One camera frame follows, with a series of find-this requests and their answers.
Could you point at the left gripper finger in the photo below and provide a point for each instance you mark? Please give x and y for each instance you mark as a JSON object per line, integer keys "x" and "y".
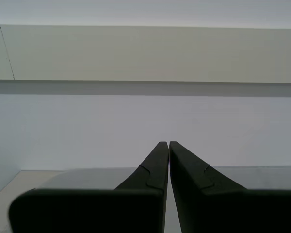
{"x": 87, "y": 211}
{"x": 232, "y": 213}

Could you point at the beige wall rail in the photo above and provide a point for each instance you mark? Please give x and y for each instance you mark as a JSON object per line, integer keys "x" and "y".
{"x": 145, "y": 53}

